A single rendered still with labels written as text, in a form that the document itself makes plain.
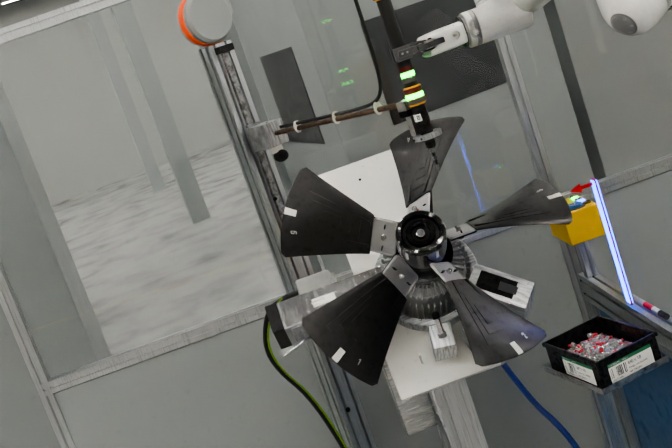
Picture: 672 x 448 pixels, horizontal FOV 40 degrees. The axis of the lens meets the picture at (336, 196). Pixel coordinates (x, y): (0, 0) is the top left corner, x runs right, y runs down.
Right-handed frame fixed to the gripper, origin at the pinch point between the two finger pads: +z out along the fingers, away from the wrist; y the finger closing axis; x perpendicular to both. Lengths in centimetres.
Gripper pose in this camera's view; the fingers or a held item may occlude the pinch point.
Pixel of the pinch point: (400, 53)
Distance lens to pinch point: 219.9
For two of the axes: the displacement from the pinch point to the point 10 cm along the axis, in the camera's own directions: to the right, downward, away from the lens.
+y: -1.0, -1.4, 9.9
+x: -3.3, -9.3, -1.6
